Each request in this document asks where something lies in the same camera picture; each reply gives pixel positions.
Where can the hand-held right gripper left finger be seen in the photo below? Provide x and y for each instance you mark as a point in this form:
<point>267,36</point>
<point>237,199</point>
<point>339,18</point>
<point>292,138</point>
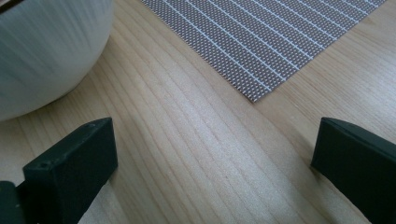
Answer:
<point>71,168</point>

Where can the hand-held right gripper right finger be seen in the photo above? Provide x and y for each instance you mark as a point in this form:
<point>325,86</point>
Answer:
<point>358,168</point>

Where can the white bowl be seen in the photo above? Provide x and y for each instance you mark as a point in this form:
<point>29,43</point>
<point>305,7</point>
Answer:
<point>46,53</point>

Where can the grey striped placemat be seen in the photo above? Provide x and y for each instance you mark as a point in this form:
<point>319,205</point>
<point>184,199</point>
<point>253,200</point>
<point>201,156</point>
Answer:
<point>264,40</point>

